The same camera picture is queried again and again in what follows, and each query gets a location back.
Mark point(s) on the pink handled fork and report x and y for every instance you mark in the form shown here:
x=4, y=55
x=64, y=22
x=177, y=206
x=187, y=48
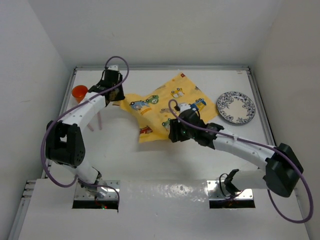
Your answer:
x=90, y=127

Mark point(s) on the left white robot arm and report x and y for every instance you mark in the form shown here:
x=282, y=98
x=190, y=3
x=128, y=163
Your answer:
x=63, y=141

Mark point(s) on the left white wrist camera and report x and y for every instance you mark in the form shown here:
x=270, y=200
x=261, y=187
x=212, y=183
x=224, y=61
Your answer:
x=113, y=67

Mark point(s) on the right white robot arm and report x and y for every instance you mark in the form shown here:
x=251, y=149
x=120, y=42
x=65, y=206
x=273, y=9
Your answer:
x=278, y=167

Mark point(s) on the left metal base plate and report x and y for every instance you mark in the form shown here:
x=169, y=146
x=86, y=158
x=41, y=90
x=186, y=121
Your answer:
x=107, y=191

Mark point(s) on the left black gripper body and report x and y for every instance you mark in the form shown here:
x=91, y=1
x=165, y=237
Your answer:
x=119, y=94

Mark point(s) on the blue floral plate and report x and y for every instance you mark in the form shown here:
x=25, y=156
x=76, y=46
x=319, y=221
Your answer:
x=236, y=107

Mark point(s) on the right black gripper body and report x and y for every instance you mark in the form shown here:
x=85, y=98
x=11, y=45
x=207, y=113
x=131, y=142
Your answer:
x=179, y=132

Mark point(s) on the orange mug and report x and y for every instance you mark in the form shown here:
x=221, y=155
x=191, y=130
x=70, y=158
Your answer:
x=79, y=92

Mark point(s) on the pink handled knife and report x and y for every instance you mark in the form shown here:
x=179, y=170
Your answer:
x=99, y=117

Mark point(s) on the yellow vehicle print placemat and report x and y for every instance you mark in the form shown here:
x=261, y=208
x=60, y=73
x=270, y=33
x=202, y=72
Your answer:
x=152, y=110

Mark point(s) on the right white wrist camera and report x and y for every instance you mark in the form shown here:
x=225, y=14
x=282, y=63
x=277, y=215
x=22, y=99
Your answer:
x=181, y=107

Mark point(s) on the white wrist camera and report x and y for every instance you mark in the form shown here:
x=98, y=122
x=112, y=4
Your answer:
x=181, y=107
x=113, y=67

